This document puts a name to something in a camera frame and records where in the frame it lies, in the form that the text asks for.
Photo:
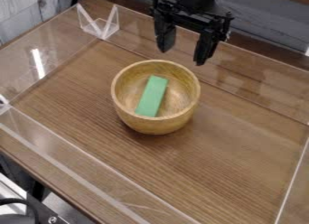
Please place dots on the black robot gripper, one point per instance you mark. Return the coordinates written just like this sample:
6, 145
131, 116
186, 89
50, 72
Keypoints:
198, 15

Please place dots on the green rectangular block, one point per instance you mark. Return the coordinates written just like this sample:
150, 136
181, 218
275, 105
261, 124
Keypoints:
152, 96

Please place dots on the brown wooden bowl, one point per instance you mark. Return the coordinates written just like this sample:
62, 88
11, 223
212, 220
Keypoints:
180, 100

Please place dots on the clear acrylic corner bracket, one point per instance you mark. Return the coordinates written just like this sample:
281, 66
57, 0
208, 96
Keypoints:
99, 27

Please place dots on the clear acrylic tray wall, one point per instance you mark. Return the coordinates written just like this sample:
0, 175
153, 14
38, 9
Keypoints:
75, 147

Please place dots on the black metal table bracket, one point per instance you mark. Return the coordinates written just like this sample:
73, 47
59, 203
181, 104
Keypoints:
47, 216

